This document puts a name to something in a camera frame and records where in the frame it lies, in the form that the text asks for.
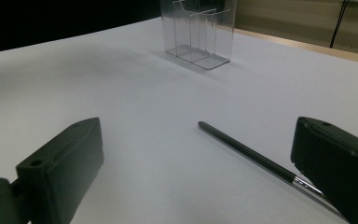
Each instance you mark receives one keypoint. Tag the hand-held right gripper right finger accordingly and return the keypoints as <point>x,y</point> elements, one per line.
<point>338,168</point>

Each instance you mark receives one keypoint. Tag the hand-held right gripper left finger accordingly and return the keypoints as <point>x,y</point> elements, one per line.
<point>65,168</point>

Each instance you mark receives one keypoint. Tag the black pen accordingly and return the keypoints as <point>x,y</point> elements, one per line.
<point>245,151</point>

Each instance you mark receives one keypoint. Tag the clear plastic organizer box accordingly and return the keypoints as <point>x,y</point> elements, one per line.
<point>199,31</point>

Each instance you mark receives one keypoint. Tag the white table sheet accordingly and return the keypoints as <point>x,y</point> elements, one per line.
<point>136,102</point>

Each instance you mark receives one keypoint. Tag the wooden table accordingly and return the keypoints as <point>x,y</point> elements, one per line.
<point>323,49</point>

